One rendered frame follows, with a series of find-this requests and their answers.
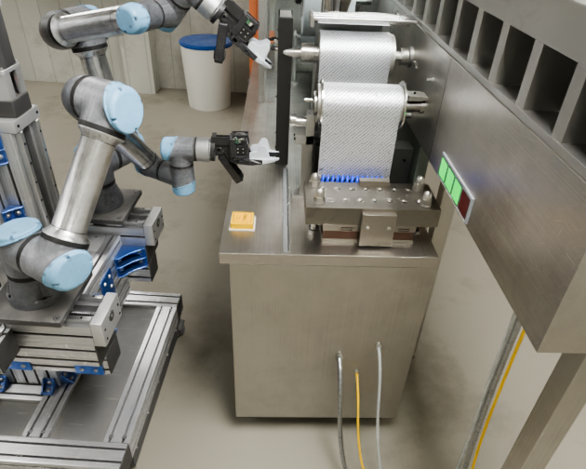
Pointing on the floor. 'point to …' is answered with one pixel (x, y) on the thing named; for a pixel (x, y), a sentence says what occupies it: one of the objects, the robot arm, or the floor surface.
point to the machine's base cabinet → (323, 337)
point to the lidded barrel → (206, 72)
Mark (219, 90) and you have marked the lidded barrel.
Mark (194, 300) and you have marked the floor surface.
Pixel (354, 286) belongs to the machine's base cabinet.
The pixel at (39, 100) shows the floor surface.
